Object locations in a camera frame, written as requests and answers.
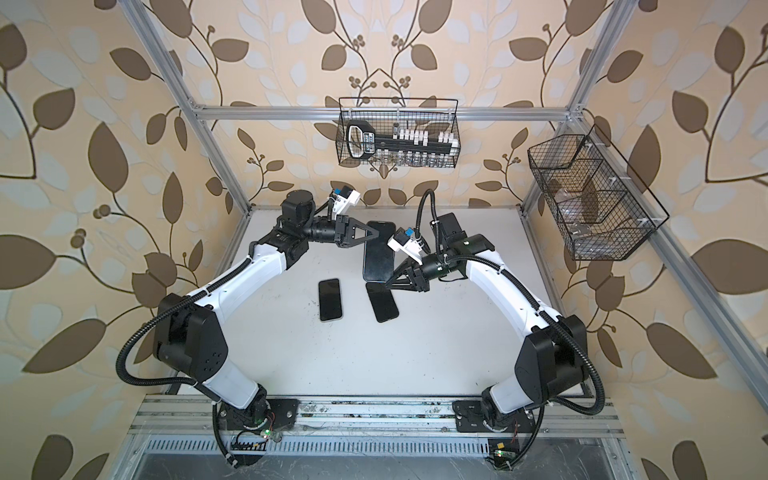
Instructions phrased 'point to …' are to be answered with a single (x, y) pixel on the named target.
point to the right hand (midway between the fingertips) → (390, 286)
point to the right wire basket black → (601, 216)
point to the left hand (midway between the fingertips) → (378, 236)
